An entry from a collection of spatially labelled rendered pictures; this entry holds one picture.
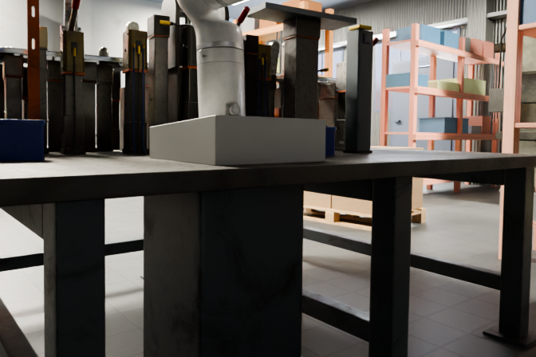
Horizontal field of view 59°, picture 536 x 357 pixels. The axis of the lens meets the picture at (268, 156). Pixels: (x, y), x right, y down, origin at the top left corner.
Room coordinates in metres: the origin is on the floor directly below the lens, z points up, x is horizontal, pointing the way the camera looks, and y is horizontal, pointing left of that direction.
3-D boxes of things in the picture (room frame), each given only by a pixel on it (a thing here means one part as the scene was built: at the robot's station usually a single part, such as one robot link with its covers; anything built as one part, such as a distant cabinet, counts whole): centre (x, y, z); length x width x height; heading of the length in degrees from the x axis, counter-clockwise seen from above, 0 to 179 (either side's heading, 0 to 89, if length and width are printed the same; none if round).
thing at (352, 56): (1.75, -0.33, 0.92); 0.08 x 0.08 x 0.44; 31
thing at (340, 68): (1.94, -0.33, 0.88); 0.12 x 0.07 x 0.36; 31
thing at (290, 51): (1.62, -0.11, 0.92); 0.10 x 0.08 x 0.45; 121
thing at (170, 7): (1.56, 0.24, 0.95); 0.18 x 0.13 x 0.49; 121
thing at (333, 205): (4.30, -0.78, 0.33); 1.18 x 0.90 x 0.66; 35
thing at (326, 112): (2.11, -0.27, 0.84); 0.12 x 0.05 x 0.29; 31
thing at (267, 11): (1.62, -0.11, 1.16); 0.37 x 0.14 x 0.02; 121
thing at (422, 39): (6.60, -2.45, 1.08); 2.42 x 0.63 x 2.16; 128
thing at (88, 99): (1.57, 0.60, 0.84); 0.12 x 0.05 x 0.29; 31
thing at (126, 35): (1.46, 0.40, 0.88); 0.11 x 0.07 x 0.37; 31
